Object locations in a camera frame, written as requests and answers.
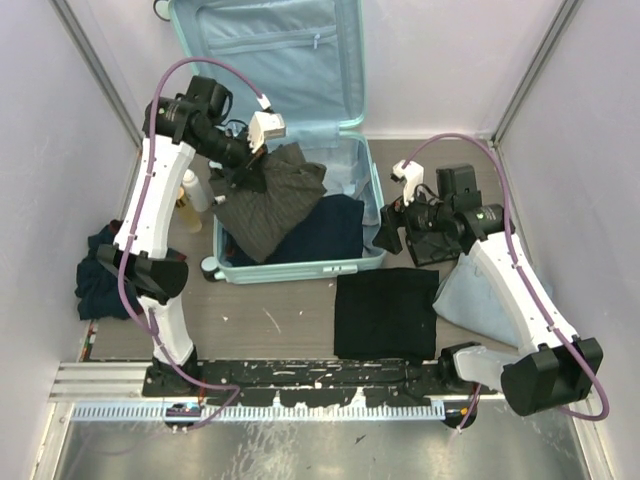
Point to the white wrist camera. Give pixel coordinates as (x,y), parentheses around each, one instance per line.
(265,124)
(410,175)

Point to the aluminium frame rail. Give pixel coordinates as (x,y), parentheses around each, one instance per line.
(128,380)

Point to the black leather pouch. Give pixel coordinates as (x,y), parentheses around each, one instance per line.
(429,248)

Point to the black garment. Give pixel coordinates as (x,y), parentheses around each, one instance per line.
(386,314)

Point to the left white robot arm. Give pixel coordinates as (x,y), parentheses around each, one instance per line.
(149,281)

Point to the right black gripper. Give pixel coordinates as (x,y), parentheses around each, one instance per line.
(392,216)

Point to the navy blue sweater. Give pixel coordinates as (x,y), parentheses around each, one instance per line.
(332,231)

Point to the navy garment with red trim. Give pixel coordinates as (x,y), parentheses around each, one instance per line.
(96,288)

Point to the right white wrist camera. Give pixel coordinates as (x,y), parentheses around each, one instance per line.
(410,175)

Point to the white plastic bottle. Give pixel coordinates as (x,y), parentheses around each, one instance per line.
(195,191)

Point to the white slotted cable duct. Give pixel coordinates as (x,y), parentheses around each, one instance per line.
(186,412)

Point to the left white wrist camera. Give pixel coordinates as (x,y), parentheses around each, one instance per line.
(265,124)

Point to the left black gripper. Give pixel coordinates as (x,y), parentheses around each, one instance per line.
(251,175)

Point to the yellow liquid bottle gold cap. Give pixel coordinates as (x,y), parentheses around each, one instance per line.
(186,211)

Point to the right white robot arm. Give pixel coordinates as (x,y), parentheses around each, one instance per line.
(553,366)

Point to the grey pinstriped shirt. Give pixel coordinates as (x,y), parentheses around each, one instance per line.
(259,222)

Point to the mint green open suitcase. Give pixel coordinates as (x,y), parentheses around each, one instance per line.
(296,69)

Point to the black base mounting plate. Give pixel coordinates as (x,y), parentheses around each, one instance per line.
(325,383)

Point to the light blue jeans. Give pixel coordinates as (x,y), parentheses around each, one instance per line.
(465,298)

